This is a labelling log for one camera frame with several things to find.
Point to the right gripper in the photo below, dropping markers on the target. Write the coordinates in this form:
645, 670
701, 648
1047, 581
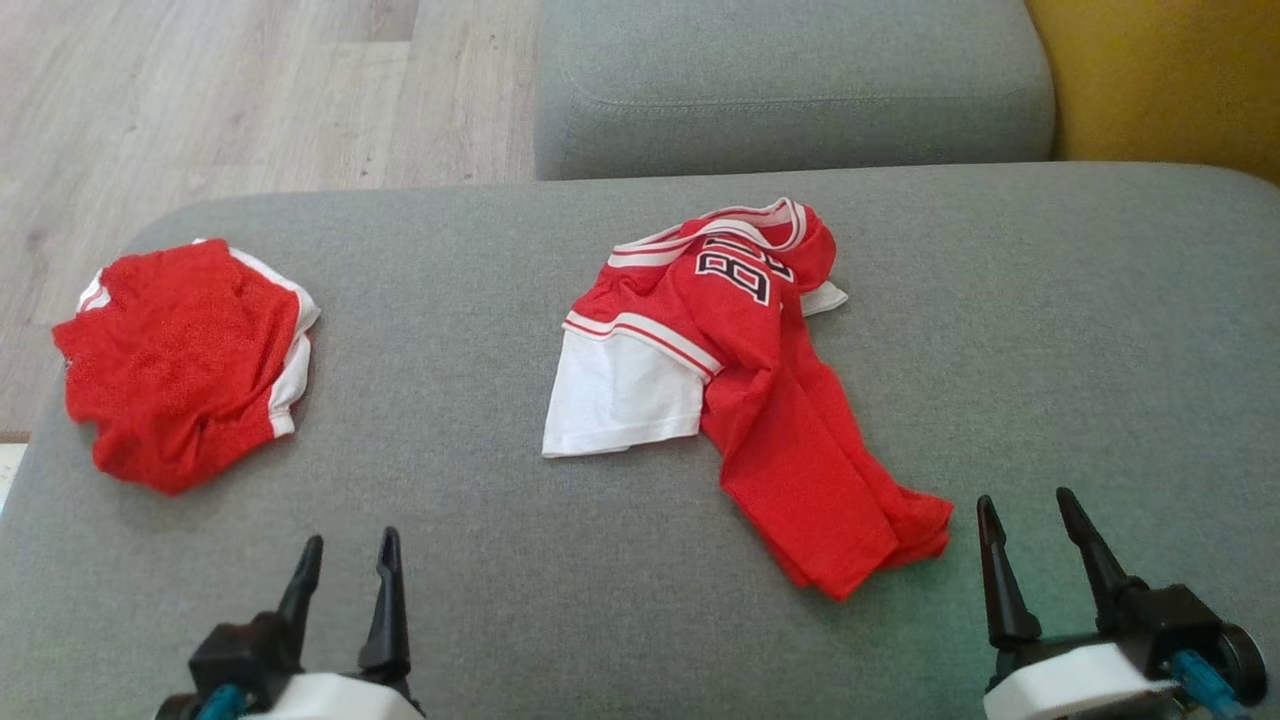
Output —
1070, 685

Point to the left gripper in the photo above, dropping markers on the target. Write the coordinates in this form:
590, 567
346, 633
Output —
330, 700

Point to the red shorts with white trim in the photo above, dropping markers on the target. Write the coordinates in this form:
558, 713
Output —
170, 360

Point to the red and white jersey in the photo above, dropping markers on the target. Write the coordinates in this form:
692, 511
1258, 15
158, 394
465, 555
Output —
780, 420

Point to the grey sofa seat cushion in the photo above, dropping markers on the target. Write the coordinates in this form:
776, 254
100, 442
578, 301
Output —
450, 300

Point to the white floor mat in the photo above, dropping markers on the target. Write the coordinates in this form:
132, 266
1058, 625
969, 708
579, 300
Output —
10, 475

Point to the mustard yellow cushion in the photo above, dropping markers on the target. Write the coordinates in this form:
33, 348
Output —
1170, 70

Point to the grey sofa back cushion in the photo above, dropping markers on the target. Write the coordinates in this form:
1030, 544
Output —
800, 80

